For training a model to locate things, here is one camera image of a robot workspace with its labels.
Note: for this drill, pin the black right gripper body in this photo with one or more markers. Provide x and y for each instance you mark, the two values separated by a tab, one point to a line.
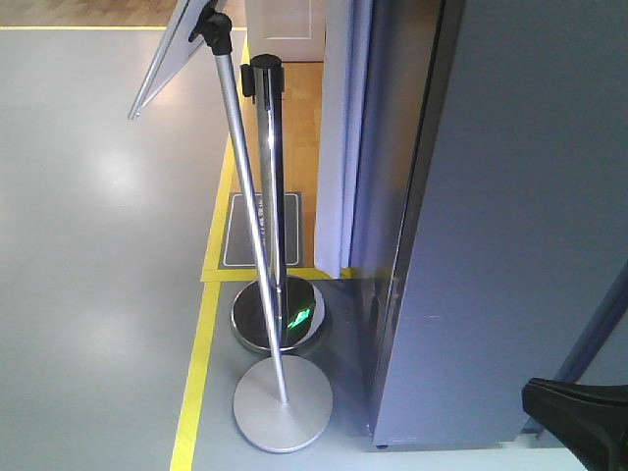
591	421

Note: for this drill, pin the white open fridge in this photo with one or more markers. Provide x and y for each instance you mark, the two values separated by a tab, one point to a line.
491	211

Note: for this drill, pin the silver sign stand pole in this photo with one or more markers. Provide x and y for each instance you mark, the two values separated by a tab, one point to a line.
283	403

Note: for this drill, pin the grey curtain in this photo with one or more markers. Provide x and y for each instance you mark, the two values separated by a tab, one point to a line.
348	31

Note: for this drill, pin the white panelled door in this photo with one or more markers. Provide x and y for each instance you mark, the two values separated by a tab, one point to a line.
293	30

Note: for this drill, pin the chrome barrier stanchion post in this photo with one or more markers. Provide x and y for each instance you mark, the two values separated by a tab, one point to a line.
300	305

